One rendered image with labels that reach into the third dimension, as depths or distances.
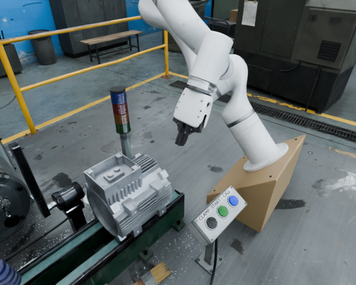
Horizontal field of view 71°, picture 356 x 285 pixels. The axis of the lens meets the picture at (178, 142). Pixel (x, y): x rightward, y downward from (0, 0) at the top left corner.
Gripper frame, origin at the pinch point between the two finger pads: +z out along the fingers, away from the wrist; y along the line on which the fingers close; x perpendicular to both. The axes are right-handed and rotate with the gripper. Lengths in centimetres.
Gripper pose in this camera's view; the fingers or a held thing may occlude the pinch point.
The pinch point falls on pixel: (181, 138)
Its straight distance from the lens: 76.1
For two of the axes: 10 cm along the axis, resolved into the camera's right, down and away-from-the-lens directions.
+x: -5.8, -0.3, -8.1
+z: -3.4, 9.2, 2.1
